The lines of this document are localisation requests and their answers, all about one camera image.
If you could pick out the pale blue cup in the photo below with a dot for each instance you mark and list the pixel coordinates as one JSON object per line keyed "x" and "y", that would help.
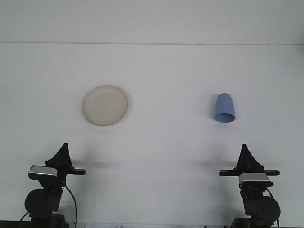
{"x": 224, "y": 105}

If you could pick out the pale round plate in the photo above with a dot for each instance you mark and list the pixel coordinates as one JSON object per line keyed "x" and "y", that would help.
{"x": 105, "y": 105}

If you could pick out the white printed paper sheet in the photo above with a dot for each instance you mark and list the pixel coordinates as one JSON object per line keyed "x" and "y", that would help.
{"x": 111, "y": 225}

